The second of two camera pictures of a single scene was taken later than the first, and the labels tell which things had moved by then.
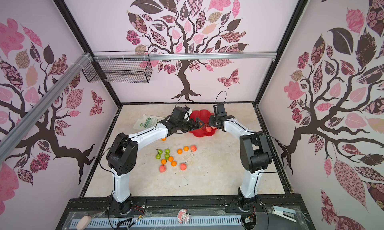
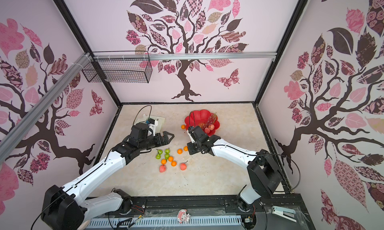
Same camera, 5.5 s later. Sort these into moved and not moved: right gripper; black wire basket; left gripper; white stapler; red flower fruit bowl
Moved: left gripper; right gripper
Not moved: red flower fruit bowl; black wire basket; white stapler
